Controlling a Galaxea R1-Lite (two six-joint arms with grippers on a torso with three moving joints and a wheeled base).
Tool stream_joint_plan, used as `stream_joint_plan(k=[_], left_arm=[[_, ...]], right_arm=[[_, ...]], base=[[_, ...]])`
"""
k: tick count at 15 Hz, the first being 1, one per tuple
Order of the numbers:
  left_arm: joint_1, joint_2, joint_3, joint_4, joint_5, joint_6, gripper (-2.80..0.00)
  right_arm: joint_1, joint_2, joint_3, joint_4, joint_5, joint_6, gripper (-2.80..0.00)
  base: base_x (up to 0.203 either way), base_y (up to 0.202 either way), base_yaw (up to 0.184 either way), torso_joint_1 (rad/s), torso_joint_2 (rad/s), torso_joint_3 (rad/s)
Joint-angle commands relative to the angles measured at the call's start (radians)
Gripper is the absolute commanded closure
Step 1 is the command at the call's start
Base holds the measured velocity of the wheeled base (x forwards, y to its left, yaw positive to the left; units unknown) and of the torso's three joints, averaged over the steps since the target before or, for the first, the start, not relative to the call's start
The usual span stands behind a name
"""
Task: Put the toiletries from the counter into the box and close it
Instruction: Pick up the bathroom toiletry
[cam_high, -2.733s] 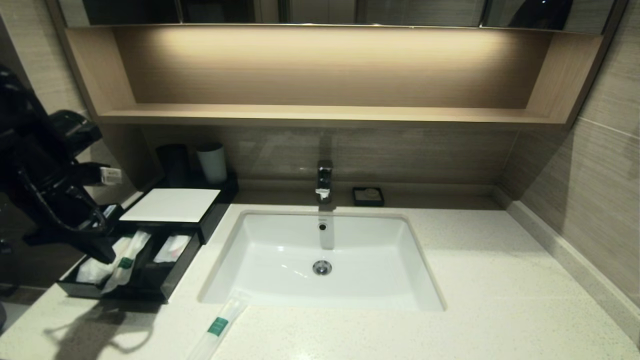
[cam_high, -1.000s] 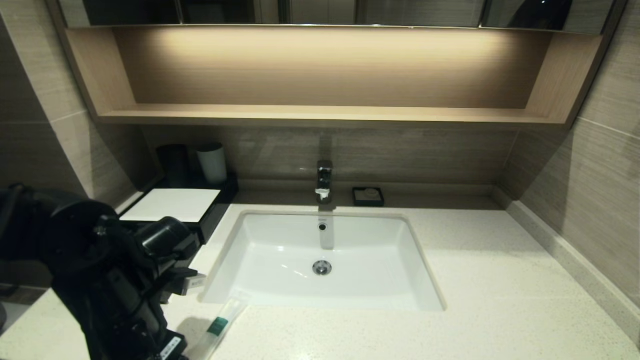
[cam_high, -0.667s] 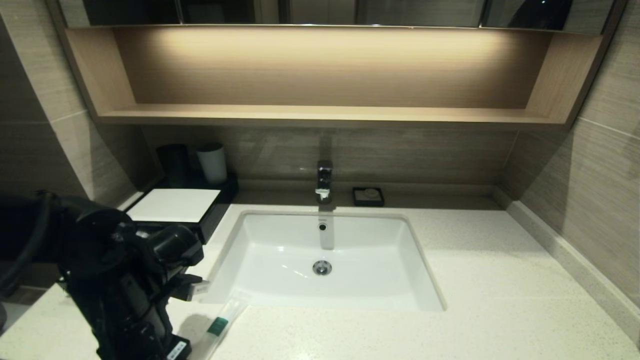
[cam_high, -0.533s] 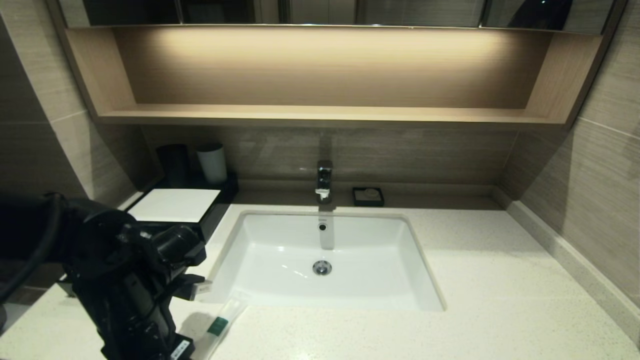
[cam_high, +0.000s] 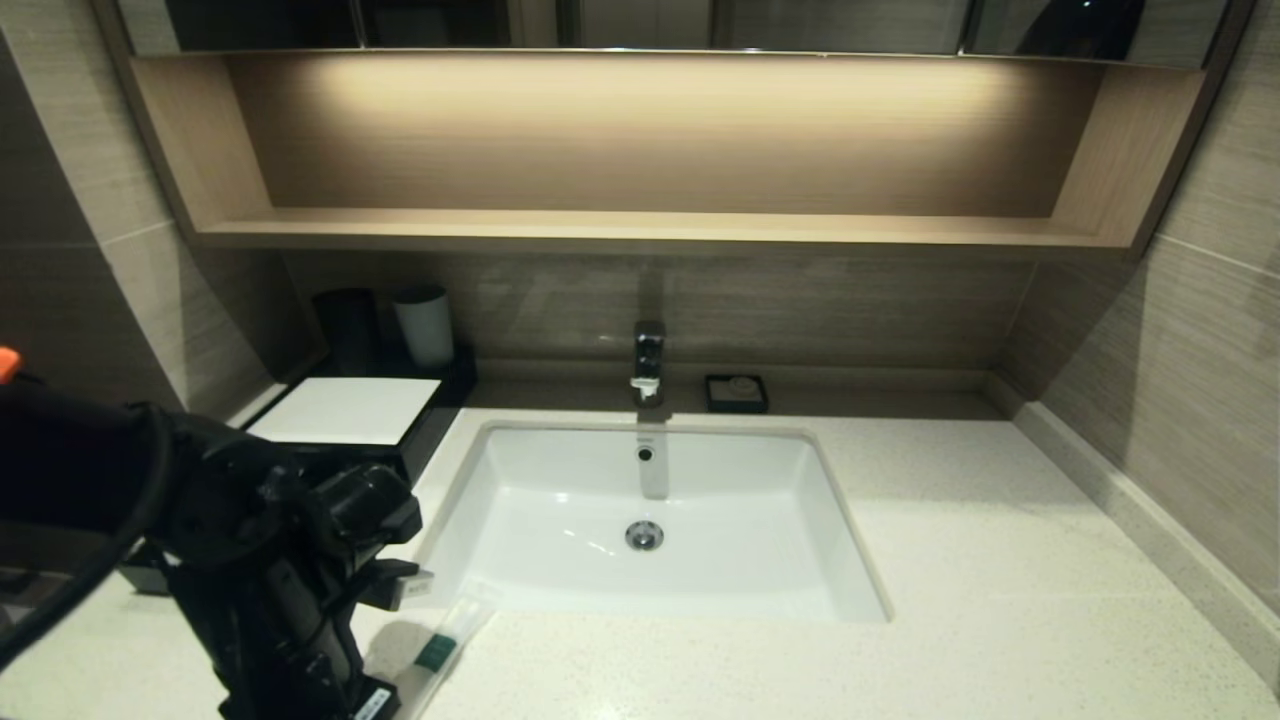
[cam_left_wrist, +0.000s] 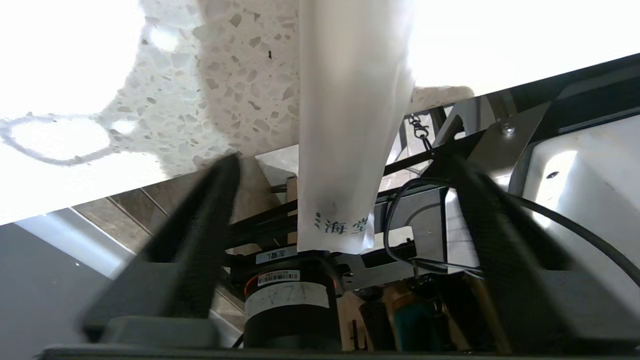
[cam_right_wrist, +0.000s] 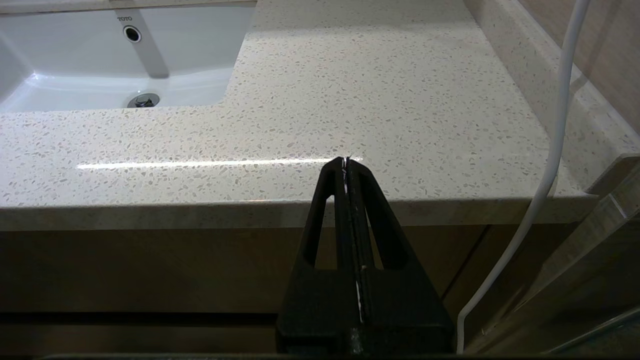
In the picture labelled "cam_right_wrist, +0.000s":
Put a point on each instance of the wooden vanity cabinet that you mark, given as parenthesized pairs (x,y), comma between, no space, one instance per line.
(150,270)

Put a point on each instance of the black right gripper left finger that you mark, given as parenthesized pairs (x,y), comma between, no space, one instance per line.
(320,300)

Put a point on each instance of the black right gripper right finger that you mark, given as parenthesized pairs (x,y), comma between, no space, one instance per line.
(395,300)

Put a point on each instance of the clear glass panel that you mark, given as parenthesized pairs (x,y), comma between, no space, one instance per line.
(590,250)

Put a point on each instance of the chrome sink drain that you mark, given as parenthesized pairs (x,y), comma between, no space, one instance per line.
(143,100)

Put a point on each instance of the white sink basin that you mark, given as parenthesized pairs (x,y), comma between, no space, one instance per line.
(90,55)

